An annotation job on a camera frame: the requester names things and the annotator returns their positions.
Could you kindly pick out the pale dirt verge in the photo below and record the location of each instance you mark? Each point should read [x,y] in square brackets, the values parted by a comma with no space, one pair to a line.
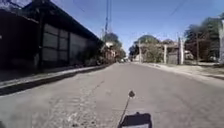
[196,69]

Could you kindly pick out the dark building with grey panels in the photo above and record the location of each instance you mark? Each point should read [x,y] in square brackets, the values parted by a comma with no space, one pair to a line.
[56,43]

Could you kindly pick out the wall with pale gate posts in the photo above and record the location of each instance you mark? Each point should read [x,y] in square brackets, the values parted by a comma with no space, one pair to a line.
[171,53]

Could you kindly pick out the utility pole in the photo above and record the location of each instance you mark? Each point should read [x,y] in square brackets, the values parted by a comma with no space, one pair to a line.
[107,16]

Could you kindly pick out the group of trees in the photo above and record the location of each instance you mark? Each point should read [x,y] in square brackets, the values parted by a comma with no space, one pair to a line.
[111,46]

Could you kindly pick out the concrete kerb pavement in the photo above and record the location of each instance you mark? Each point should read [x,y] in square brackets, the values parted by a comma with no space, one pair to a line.
[40,77]

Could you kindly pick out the tall green tree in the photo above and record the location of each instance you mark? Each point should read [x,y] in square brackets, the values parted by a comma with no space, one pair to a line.
[205,36]

